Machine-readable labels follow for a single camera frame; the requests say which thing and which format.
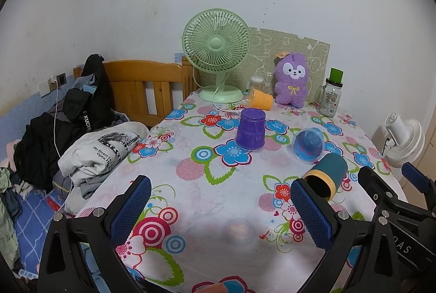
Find white printed t-shirt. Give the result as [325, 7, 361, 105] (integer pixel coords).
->
[57, 121, 151, 187]

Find green desk fan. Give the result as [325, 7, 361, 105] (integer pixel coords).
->
[181, 8, 252, 103]

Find orange plastic cup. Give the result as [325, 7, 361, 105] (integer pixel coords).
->
[246, 89, 274, 111]

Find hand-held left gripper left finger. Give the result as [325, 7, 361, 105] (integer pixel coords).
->
[39, 175, 152, 293]

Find wooden bed headboard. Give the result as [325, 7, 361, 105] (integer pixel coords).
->
[73, 56, 201, 129]

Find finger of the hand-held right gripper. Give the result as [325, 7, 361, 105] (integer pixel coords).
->
[357, 165, 410, 210]
[401, 162, 436, 209]

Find floral tablecloth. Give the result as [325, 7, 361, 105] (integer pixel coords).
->
[65, 90, 409, 293]

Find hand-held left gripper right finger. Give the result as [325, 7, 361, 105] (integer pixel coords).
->
[289, 178, 403, 293]

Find blue plastic cup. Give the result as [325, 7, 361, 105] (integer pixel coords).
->
[289, 127, 324, 165]

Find grey folded clothing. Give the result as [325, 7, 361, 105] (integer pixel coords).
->
[51, 172, 104, 203]

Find glass jar with green lid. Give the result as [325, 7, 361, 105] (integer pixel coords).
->
[313, 67, 344, 118]

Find purple plastic cup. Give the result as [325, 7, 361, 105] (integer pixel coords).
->
[234, 108, 267, 151]

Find teal cup with yellow rim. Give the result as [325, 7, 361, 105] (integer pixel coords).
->
[303, 153, 349, 202]

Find blue checked bed sheet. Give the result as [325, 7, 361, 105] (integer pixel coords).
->
[0, 189, 87, 282]

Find white charging cable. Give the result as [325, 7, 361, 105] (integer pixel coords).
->
[50, 75, 74, 200]

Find black clothes pile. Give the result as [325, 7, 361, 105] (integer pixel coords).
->
[13, 112, 73, 192]

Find purple plush toy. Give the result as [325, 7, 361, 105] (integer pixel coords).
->
[274, 52, 311, 109]

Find green cloth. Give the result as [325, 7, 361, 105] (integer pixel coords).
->
[0, 167, 22, 268]

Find wall socket with charger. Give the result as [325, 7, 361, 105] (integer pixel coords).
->
[49, 73, 67, 90]

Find white standing fan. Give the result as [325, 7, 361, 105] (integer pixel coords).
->
[380, 113, 426, 173]

